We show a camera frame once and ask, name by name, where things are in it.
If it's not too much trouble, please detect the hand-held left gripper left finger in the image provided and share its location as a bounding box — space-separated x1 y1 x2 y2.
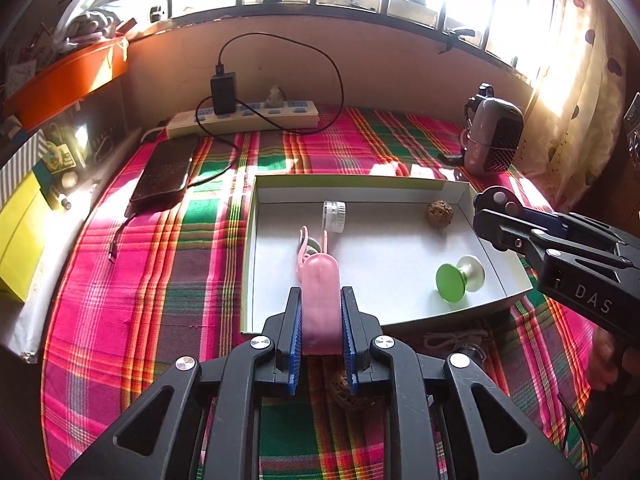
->
62 287 305 480

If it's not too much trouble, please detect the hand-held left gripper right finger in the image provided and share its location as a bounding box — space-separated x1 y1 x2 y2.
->
340 286 583 480

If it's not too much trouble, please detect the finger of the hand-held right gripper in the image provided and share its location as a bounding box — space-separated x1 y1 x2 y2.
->
472 209 631 268
515 208 640 268

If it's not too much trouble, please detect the black round disc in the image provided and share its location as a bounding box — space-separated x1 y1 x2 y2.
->
473 186 522 221

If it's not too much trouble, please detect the large brown walnut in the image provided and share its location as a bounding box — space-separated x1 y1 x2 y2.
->
327 369 372 408

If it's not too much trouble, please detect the small brown walnut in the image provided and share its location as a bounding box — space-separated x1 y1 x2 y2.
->
425 200 455 222

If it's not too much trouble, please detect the green and white suction knob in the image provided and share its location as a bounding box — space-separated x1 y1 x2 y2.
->
435 255 485 305

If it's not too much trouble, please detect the green and white cardboard box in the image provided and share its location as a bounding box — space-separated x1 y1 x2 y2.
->
240 175 534 336

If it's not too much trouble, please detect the white cord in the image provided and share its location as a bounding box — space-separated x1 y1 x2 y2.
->
424 329 488 356

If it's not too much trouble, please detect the person's right hand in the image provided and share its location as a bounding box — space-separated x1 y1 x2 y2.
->
587 329 623 392

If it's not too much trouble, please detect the grey portable heater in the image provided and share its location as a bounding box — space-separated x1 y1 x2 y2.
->
462 84 525 176

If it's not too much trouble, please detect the spotted cream curtain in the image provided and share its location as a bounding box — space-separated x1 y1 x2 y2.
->
525 0 636 211

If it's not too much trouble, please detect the black battery charger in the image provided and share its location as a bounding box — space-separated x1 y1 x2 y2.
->
457 341 488 366

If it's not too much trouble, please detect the pink green plaid cloth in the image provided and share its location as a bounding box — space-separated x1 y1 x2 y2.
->
42 105 601 480

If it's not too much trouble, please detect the black window latch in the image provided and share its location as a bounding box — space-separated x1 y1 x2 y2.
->
440 29 476 54

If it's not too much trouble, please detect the black phone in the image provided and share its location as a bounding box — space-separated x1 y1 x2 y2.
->
131 135 201 203

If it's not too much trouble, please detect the white power strip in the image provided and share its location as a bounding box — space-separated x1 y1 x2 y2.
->
166 100 319 139

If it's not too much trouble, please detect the black power adapter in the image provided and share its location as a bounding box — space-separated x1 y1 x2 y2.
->
210 64 237 116

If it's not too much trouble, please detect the teal box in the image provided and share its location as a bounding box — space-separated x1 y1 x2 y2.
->
34 165 61 206

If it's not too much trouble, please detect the yellow box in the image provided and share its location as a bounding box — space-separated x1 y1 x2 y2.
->
0 170 48 303

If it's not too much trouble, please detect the small green picture card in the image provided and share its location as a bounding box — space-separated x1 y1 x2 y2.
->
40 140 76 171

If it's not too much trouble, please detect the striped box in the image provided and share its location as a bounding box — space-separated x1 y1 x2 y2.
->
0 132 46 196

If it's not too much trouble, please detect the orange plastic tray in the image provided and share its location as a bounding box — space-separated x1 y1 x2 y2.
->
2 37 130 131

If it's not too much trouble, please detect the white plastic bag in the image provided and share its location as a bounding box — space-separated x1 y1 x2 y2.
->
52 0 131 51

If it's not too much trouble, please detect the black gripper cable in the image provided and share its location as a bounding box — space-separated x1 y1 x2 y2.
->
557 392 601 461

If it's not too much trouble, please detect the short black phone cable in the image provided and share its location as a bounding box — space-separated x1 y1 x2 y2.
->
107 212 135 263

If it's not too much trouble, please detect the black charging cable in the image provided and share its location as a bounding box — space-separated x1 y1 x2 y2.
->
192 33 346 191

